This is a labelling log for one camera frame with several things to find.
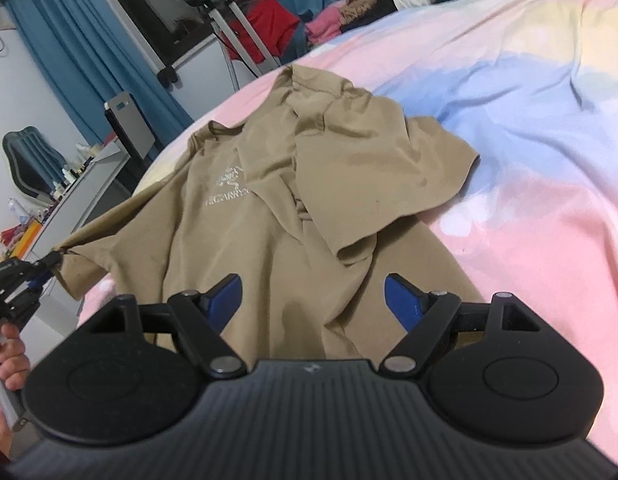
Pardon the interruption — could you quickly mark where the black clothing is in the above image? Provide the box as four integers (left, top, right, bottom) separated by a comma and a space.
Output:
359, 0, 404, 23

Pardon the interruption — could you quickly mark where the pastel tie-dye bed sheet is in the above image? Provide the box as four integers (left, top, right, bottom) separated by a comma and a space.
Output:
76, 0, 618, 456

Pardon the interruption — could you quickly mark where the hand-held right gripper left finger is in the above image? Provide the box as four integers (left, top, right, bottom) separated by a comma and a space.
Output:
79, 274, 247, 378

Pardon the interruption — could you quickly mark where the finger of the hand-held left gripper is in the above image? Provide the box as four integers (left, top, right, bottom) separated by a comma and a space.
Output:
16, 267, 54, 307
24, 251, 64, 275

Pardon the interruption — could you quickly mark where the person's left hand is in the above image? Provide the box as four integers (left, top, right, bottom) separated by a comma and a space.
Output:
0, 324, 32, 461

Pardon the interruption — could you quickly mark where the white spray bottle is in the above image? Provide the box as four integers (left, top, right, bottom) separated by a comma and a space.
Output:
8, 197, 32, 226

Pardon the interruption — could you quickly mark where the red pouch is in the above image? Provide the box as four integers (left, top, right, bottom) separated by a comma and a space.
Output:
0, 225, 27, 248

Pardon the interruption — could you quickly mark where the black and white chair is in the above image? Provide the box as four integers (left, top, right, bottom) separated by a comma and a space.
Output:
104, 92, 157, 166

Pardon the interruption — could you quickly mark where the silver tripod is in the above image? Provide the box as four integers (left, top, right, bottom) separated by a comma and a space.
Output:
171, 0, 282, 73

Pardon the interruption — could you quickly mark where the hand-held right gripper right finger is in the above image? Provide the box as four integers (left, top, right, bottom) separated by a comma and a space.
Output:
380, 273, 544, 378

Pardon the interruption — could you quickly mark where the wavy-edged mirror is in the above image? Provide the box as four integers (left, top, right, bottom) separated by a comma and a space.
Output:
1, 127, 70, 201

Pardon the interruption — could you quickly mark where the pink clothing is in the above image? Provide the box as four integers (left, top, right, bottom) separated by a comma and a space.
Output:
304, 4, 350, 46

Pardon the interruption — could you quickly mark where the white dressing table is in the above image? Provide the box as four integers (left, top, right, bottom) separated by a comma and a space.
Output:
19, 142, 134, 291

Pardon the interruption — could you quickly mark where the tan t-shirt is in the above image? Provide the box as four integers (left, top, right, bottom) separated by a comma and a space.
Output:
54, 65, 482, 361

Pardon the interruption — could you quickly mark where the brown patterned cloth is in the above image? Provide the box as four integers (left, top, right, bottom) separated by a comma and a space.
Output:
339, 0, 382, 26

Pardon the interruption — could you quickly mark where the red garment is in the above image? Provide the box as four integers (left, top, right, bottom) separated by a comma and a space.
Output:
226, 0, 302, 61

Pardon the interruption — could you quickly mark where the row of cosmetic bottles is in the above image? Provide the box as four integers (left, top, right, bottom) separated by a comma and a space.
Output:
49, 142, 104, 196

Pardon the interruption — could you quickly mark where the orange box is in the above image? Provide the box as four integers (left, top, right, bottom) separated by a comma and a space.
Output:
9, 220, 42, 261

